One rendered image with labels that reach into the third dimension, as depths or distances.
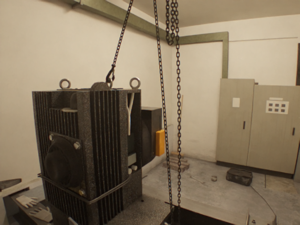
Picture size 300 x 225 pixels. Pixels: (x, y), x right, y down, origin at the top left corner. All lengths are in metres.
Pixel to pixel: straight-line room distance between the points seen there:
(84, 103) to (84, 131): 0.12
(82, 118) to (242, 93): 3.10
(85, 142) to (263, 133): 3.22
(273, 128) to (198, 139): 1.52
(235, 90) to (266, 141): 1.06
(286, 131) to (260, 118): 0.47
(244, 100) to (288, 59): 1.04
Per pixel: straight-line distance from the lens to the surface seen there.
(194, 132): 4.12
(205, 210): 1.64
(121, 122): 0.98
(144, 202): 1.26
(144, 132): 1.16
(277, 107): 3.59
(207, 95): 3.92
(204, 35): 3.96
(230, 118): 3.64
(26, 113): 1.96
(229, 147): 3.78
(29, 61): 1.98
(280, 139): 3.69
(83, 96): 0.80
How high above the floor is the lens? 1.64
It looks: 9 degrees down
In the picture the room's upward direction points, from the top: straight up
